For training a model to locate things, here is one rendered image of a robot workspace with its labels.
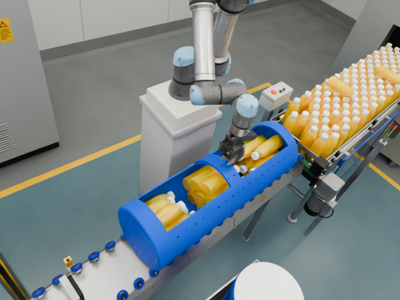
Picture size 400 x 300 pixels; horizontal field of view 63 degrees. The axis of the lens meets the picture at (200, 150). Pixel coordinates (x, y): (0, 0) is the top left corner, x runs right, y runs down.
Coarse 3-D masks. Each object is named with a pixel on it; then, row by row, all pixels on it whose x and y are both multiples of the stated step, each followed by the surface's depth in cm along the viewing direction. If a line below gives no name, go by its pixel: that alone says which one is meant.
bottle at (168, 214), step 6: (174, 204) 130; (162, 210) 126; (168, 210) 126; (174, 210) 127; (180, 210) 130; (162, 216) 124; (168, 216) 125; (174, 216) 127; (162, 222) 123; (168, 222) 125
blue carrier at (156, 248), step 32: (256, 128) 176; (224, 160) 142; (288, 160) 158; (160, 192) 145; (224, 192) 134; (256, 192) 149; (128, 224) 127; (160, 224) 117; (192, 224) 124; (160, 256) 117
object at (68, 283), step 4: (64, 276) 114; (68, 276) 115; (60, 280) 113; (64, 280) 113; (68, 280) 114; (72, 280) 114; (64, 284) 112; (68, 284) 113; (72, 284) 113; (76, 284) 114; (64, 288) 112; (68, 288) 112; (72, 288) 112; (76, 288) 113; (64, 292) 122; (68, 292) 111; (72, 292) 111; (76, 292) 111; (80, 292) 112; (68, 296) 114; (72, 296) 110; (76, 296) 110; (80, 296) 112
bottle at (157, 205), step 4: (160, 200) 134; (164, 200) 134; (168, 200) 135; (152, 204) 132; (156, 204) 131; (160, 204) 132; (164, 204) 132; (168, 204) 134; (152, 208) 130; (156, 208) 130; (160, 208) 131
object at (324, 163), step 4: (320, 156) 186; (312, 160) 186; (316, 160) 184; (320, 160) 184; (324, 160) 185; (308, 164) 190; (312, 164) 185; (316, 164) 183; (320, 164) 182; (324, 164) 182; (328, 164) 183; (312, 168) 187; (316, 168) 185; (320, 168) 182; (324, 168) 182; (328, 168) 184; (312, 172) 188; (316, 172) 186; (320, 172) 184; (324, 172) 186; (316, 176) 187
